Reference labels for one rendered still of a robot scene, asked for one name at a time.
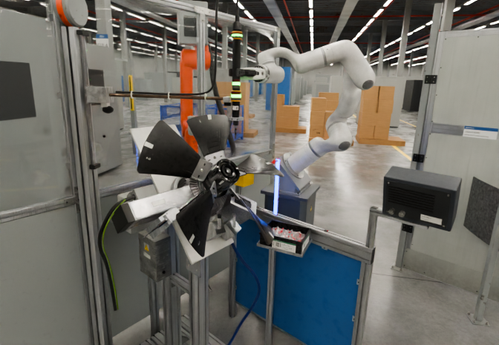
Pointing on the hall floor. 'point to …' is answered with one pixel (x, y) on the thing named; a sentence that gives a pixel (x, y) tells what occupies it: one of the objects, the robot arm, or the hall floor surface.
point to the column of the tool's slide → (87, 188)
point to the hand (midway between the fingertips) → (235, 72)
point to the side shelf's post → (154, 306)
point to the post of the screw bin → (270, 297)
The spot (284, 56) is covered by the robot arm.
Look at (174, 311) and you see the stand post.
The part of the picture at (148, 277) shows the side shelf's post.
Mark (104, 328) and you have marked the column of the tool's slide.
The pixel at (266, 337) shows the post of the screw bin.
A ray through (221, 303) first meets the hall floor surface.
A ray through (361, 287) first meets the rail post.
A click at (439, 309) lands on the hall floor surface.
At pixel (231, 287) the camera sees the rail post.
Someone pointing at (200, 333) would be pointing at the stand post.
